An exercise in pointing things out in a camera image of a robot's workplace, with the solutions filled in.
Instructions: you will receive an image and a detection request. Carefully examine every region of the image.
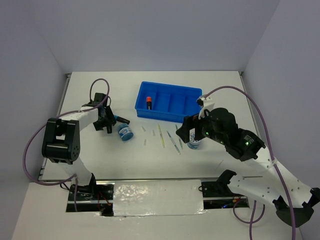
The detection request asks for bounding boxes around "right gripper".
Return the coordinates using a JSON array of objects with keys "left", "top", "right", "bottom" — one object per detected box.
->
[{"left": 175, "top": 106, "right": 226, "bottom": 144}]

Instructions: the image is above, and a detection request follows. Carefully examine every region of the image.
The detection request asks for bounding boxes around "blue cap black highlighter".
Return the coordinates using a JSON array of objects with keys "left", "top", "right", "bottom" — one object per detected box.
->
[{"left": 114, "top": 115, "right": 130, "bottom": 125}]

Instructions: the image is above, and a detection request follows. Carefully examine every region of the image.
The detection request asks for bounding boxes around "blue jar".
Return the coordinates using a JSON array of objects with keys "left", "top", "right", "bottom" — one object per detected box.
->
[
  {"left": 117, "top": 123, "right": 134, "bottom": 142},
  {"left": 187, "top": 130, "right": 201, "bottom": 150}
]

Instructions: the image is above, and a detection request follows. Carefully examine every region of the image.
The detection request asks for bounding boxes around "orange cap black highlighter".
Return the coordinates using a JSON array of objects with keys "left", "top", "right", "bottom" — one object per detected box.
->
[{"left": 146, "top": 96, "right": 152, "bottom": 110}]

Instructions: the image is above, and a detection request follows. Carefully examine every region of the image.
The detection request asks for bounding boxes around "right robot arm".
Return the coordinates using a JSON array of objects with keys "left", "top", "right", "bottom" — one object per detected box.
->
[{"left": 176, "top": 107, "right": 320, "bottom": 228}]

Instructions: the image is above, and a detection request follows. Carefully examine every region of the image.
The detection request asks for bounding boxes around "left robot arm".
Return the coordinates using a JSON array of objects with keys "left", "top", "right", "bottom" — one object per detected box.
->
[{"left": 41, "top": 93, "right": 117, "bottom": 200}]

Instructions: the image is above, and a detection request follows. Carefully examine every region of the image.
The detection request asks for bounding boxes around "blue pen refill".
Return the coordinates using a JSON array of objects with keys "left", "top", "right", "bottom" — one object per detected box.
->
[{"left": 166, "top": 131, "right": 181, "bottom": 155}]

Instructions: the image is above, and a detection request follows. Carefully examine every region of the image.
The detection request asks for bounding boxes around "yellow pen refill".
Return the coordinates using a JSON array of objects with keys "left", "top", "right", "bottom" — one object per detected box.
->
[{"left": 157, "top": 124, "right": 165, "bottom": 148}]

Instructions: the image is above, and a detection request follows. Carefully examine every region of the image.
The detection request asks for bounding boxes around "blue compartment tray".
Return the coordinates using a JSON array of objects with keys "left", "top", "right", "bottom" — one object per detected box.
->
[{"left": 135, "top": 81, "right": 202, "bottom": 123}]

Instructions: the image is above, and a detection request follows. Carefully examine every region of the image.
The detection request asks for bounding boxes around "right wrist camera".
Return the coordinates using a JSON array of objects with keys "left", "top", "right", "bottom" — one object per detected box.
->
[{"left": 196, "top": 95, "right": 215, "bottom": 120}]

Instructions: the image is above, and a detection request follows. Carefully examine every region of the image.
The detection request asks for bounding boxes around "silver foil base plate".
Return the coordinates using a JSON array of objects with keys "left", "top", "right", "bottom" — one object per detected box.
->
[{"left": 113, "top": 179, "right": 206, "bottom": 217}]

